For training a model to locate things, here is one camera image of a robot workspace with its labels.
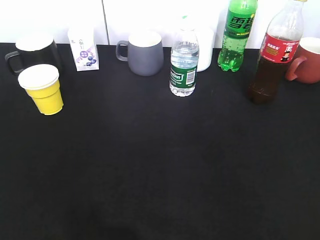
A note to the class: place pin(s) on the green sprite bottle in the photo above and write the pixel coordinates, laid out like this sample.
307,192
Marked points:
239,20

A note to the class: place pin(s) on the white purple milk carton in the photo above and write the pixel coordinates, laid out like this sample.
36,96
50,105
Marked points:
83,48

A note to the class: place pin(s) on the grey mug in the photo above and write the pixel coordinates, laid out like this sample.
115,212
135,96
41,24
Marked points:
143,51

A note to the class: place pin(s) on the clear water bottle green label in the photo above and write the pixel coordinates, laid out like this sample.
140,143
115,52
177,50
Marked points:
184,58

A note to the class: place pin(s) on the yellow plastic cup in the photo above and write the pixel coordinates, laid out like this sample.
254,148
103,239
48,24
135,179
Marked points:
41,83

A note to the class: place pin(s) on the red mug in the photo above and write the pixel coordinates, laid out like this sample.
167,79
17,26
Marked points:
305,67

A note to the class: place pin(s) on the white mug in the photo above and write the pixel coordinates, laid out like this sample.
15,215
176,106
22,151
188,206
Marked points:
206,38

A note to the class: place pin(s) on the black mug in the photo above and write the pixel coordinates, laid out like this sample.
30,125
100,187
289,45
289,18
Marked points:
35,49

